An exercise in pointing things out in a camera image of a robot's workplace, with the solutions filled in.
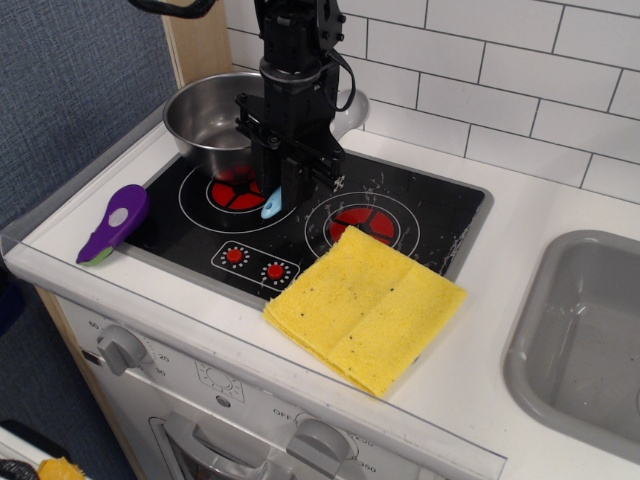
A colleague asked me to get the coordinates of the white toy oven front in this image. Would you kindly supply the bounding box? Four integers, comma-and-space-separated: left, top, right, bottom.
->
54, 298, 468, 479

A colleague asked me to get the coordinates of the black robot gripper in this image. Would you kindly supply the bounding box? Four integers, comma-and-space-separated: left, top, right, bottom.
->
235, 74, 345, 208

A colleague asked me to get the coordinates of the grey sink basin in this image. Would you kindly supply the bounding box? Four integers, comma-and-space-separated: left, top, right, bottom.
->
504, 230, 639, 463

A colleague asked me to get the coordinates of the grey right oven knob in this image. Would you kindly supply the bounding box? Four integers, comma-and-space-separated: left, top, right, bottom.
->
286, 419, 351, 479

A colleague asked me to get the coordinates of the red stove knob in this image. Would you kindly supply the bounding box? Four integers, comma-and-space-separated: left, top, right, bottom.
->
225, 247, 244, 265
266, 264, 285, 280

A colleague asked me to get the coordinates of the yellow cloth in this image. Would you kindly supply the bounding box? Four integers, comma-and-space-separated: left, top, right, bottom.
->
264, 226, 467, 397

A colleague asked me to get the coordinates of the red left stove knob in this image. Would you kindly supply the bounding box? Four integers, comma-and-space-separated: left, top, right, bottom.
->
225, 247, 244, 265

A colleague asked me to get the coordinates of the black toy stove top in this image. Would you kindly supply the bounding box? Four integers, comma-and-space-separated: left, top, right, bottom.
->
123, 154, 493, 309

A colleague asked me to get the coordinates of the grey left oven knob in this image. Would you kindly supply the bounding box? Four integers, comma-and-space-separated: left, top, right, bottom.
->
97, 325, 146, 376

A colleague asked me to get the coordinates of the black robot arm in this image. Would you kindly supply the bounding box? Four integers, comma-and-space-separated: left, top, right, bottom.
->
236, 1, 346, 210

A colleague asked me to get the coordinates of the red right stove knob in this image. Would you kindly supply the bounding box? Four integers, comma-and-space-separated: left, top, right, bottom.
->
266, 264, 285, 280

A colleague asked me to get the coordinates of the grey oven knob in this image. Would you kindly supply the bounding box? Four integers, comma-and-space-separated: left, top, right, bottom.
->
286, 419, 351, 479
97, 325, 146, 376

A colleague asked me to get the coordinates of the grey spoon with blue handle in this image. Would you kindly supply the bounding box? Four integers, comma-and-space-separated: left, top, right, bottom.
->
261, 89, 370, 219

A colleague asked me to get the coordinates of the purple toy eggplant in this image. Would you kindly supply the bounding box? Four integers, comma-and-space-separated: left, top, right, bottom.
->
76, 184, 150, 266

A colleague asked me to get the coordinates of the oven door handle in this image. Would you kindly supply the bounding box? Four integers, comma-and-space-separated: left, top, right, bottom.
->
149, 412, 300, 479

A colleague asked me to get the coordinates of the yellow object bottom left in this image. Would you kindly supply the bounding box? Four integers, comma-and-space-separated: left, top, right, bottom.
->
37, 457, 87, 480

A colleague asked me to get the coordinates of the stainless steel pot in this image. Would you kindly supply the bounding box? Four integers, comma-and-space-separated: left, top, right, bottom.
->
163, 72, 263, 181

